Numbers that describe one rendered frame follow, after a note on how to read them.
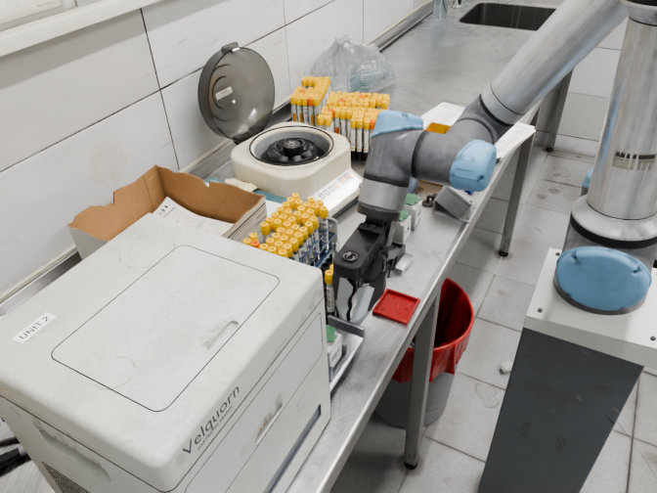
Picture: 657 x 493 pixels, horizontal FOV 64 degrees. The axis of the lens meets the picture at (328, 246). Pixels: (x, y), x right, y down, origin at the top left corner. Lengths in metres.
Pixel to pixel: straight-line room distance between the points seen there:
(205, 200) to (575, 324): 0.74
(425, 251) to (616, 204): 0.47
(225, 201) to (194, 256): 0.46
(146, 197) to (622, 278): 0.90
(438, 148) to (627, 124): 0.25
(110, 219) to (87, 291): 0.50
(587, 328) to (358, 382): 0.39
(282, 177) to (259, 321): 0.64
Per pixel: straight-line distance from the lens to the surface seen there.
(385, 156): 0.83
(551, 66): 0.85
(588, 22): 0.83
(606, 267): 0.78
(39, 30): 1.04
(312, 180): 1.18
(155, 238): 0.70
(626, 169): 0.74
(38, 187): 1.11
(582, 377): 1.09
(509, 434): 1.28
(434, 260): 1.10
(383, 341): 0.94
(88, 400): 0.54
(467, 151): 0.80
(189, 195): 1.17
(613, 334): 0.98
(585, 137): 3.51
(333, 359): 0.82
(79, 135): 1.15
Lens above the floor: 1.57
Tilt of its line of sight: 38 degrees down
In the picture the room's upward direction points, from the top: 3 degrees counter-clockwise
